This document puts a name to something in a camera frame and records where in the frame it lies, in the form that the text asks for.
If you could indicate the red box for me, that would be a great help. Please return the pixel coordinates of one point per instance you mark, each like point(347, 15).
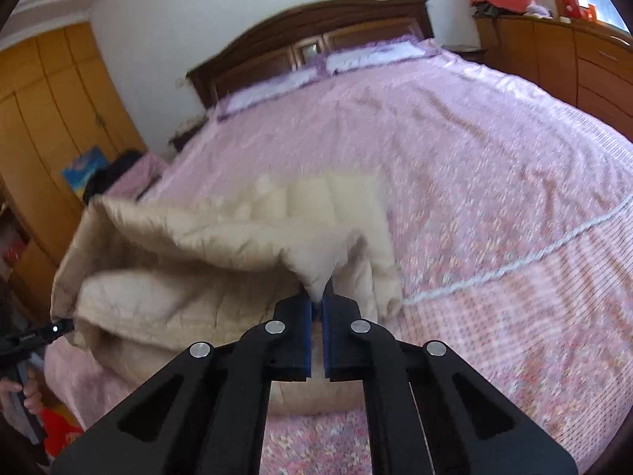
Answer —
point(571, 5)

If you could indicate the dark wooden nightstand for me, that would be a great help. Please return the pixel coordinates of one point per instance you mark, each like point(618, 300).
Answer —
point(465, 52)

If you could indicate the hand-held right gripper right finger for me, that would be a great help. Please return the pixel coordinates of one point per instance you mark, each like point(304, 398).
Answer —
point(331, 336)

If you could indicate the person's left hand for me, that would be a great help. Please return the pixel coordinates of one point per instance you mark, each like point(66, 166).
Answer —
point(30, 398)

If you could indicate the white purple-trimmed pillow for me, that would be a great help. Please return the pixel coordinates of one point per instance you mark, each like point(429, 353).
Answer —
point(381, 54)
point(267, 91)

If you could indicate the beige puffer jacket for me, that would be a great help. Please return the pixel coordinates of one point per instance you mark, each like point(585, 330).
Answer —
point(198, 257)

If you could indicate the blue picture book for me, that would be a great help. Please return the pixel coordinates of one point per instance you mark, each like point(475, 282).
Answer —
point(86, 166)

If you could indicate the bed with pink floral cover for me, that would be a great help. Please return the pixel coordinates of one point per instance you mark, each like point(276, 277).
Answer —
point(470, 158)

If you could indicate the small orange-red box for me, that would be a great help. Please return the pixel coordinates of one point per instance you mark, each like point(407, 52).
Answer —
point(591, 12)

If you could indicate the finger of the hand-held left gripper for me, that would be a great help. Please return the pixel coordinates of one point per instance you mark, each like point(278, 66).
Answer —
point(52, 331)

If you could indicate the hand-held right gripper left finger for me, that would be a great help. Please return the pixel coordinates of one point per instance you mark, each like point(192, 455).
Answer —
point(304, 336)

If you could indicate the pale purple cloth bundle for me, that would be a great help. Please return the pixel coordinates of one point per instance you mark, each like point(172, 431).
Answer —
point(536, 10)

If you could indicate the light wooden wardrobe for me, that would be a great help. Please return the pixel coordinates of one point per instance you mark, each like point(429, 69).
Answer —
point(49, 109)

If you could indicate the dark clothes pile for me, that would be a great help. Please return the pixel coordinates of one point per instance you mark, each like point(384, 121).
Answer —
point(113, 173)

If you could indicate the dark wooden bed headboard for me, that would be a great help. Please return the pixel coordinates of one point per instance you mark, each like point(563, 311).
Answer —
point(306, 24)

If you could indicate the light wooden dresser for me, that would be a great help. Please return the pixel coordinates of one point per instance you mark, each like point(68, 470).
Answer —
point(544, 54)

